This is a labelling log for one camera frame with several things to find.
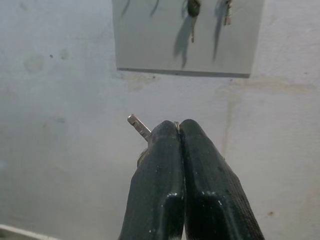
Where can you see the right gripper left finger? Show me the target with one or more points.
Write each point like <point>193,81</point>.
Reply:
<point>157,187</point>

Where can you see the small silver hanging key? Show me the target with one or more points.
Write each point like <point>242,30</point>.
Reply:
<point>228,17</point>

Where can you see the key with dark green head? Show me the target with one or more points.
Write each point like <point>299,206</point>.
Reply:
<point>193,10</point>

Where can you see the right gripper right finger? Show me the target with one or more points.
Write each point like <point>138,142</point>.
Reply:
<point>212,195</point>

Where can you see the grey key hook board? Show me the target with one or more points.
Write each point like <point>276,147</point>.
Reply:
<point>150,45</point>

